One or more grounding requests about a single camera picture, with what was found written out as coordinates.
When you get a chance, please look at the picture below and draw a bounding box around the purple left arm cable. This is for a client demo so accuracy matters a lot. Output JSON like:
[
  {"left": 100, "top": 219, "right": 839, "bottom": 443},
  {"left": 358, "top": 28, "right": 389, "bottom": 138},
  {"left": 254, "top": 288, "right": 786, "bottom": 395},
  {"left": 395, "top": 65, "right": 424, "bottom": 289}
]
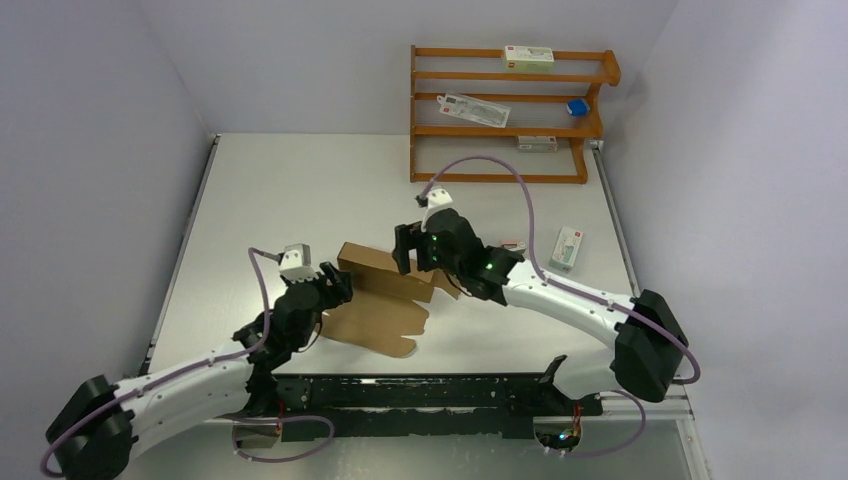
[{"left": 39, "top": 246, "right": 337, "bottom": 480}]

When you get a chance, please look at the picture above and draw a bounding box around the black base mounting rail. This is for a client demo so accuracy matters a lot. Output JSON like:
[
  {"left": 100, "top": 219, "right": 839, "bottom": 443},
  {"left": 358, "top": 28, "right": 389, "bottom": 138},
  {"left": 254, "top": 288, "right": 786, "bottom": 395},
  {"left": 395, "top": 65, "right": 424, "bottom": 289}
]
[{"left": 235, "top": 373, "right": 603, "bottom": 442}]

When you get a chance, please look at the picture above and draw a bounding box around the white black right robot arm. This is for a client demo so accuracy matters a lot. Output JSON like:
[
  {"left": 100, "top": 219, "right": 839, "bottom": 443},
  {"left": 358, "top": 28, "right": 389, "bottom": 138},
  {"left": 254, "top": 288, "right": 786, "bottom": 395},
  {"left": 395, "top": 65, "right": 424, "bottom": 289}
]
[{"left": 392, "top": 208, "right": 688, "bottom": 414}]

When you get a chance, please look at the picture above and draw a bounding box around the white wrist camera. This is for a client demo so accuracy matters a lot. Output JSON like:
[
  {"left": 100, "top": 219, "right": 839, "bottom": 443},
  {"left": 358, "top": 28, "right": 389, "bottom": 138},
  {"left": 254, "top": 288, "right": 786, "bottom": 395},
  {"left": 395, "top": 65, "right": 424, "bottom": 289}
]
[
  {"left": 278, "top": 243, "right": 317, "bottom": 283},
  {"left": 415, "top": 186, "right": 453, "bottom": 214}
]

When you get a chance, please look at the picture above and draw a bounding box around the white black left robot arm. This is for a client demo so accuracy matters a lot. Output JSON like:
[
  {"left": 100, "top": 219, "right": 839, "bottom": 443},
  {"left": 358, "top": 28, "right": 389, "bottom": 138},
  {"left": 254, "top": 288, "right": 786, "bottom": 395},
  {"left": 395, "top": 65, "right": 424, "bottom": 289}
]
[{"left": 40, "top": 262, "right": 353, "bottom": 479}]

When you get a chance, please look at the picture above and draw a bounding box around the clear plastic packet on shelf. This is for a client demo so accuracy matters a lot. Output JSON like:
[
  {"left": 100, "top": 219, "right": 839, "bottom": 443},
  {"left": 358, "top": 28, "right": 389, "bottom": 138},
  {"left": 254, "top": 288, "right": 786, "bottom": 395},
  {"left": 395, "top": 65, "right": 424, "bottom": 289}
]
[{"left": 436, "top": 93, "right": 512, "bottom": 128}]

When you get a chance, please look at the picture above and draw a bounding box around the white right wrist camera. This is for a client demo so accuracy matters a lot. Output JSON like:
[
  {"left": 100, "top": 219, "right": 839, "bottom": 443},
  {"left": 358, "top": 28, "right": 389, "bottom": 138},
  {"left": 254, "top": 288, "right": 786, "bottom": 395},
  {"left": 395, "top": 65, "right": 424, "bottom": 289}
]
[{"left": 415, "top": 186, "right": 453, "bottom": 214}]

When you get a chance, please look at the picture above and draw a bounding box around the blue small object on shelf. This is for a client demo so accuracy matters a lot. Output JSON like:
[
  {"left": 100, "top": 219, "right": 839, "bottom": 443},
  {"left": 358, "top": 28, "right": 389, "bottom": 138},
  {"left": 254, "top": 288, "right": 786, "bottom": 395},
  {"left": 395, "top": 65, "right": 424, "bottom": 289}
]
[{"left": 566, "top": 98, "right": 591, "bottom": 118}]

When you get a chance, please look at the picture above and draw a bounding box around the orange wooden shelf rack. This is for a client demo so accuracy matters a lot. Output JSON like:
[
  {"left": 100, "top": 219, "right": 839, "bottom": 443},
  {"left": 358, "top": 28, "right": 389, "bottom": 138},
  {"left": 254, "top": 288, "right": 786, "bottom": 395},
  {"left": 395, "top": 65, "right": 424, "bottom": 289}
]
[{"left": 409, "top": 46, "right": 621, "bottom": 184}]

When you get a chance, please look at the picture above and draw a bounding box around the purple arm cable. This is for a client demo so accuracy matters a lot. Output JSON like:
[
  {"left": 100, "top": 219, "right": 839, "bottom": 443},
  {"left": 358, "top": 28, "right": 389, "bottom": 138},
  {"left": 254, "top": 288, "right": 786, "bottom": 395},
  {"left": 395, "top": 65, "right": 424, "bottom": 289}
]
[
  {"left": 415, "top": 155, "right": 702, "bottom": 460},
  {"left": 39, "top": 246, "right": 337, "bottom": 480}
]

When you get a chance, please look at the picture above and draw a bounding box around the white flat box bottom shelf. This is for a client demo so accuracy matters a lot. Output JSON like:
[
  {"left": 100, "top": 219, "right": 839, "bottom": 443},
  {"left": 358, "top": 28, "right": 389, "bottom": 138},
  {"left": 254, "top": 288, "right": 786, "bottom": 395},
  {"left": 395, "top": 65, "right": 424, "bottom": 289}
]
[{"left": 516, "top": 136, "right": 559, "bottom": 153}]

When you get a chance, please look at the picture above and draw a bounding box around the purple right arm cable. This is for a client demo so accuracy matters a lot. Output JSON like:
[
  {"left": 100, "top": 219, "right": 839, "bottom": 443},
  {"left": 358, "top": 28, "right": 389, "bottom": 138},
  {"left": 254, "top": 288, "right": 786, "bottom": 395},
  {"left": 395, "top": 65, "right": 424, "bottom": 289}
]
[{"left": 415, "top": 155, "right": 702, "bottom": 460}]

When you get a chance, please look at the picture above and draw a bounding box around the white green box top shelf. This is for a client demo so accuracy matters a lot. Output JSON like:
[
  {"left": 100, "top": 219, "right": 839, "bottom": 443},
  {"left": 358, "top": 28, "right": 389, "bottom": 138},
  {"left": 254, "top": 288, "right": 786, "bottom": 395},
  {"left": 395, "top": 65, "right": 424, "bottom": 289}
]
[{"left": 502, "top": 45, "right": 555, "bottom": 74}]

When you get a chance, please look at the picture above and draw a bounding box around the brown cardboard box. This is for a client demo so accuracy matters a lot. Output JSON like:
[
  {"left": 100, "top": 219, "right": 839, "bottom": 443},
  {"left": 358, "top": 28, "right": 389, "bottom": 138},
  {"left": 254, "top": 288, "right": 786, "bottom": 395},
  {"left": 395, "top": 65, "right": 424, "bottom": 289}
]
[{"left": 321, "top": 242, "right": 460, "bottom": 358}]

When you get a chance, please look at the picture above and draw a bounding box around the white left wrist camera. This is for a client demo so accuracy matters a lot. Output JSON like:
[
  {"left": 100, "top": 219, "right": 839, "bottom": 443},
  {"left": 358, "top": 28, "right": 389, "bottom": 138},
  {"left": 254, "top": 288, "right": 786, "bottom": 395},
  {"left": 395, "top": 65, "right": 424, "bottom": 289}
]
[{"left": 278, "top": 243, "right": 317, "bottom": 283}]

